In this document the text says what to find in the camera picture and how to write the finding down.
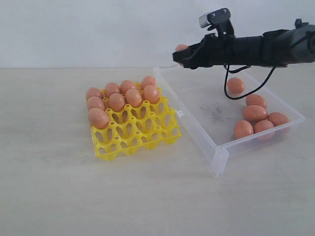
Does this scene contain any black cable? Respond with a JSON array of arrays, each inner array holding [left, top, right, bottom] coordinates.
[[223, 62, 279, 100]]

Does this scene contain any clear plastic box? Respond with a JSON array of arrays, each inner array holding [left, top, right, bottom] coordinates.
[[153, 65, 305, 177]]

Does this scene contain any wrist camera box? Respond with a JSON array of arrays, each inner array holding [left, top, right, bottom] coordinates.
[[198, 7, 234, 37]]

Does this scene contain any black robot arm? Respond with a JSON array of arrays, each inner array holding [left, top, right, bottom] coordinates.
[[173, 19, 315, 69]]

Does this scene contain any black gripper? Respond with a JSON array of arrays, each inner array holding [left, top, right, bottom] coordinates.
[[172, 33, 236, 69]]

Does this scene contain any yellow plastic egg tray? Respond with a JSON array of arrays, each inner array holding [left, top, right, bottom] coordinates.
[[90, 83, 181, 161]]

